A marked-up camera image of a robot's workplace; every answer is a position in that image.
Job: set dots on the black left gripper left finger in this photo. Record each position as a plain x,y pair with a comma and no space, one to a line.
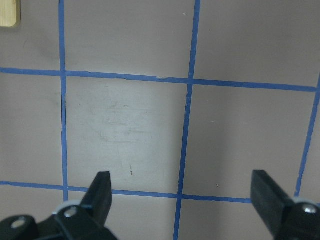
82,221

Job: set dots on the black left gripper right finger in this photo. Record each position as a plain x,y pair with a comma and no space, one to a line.
286,218

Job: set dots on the wooden mug tree stand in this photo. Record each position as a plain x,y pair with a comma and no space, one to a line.
10,13

